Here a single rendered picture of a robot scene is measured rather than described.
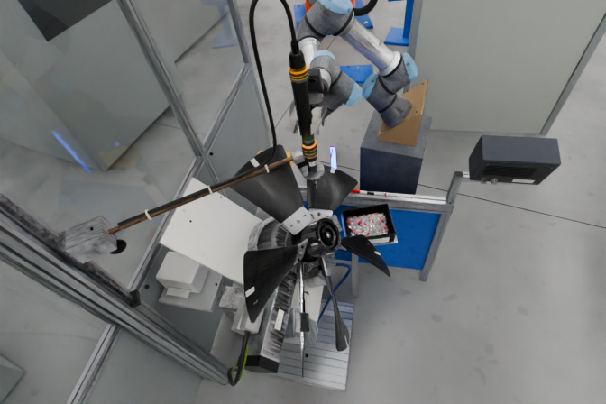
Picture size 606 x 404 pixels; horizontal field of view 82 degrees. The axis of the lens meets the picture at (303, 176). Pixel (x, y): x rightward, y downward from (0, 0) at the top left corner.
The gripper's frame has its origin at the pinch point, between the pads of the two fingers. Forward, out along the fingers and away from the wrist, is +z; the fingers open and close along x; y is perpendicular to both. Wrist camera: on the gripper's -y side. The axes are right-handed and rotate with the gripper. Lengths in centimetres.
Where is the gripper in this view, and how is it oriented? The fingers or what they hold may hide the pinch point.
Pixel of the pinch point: (302, 127)
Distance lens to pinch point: 90.7
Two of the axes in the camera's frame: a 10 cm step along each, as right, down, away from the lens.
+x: -9.7, -0.7, 2.1
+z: -1.9, 7.7, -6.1
